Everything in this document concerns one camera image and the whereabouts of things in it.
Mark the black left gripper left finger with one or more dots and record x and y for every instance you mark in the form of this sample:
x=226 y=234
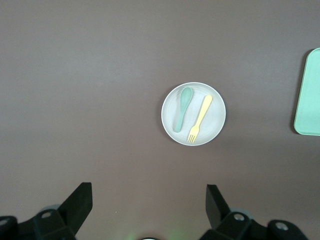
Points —
x=70 y=207

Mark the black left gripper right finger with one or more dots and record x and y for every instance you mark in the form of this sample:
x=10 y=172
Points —
x=220 y=212

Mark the round beige plate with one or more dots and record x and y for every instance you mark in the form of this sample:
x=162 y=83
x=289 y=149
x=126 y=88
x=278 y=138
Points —
x=212 y=117

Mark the yellow plastic fork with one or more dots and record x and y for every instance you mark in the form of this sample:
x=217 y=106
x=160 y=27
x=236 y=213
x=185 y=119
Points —
x=203 y=112

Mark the green plastic spoon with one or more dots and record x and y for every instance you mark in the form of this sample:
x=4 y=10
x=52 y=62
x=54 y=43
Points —
x=184 y=100

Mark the brown table cover mat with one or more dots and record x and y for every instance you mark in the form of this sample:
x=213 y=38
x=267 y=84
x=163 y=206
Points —
x=75 y=75

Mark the light green rectangular tray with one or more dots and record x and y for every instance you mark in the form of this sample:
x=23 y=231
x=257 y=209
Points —
x=310 y=100

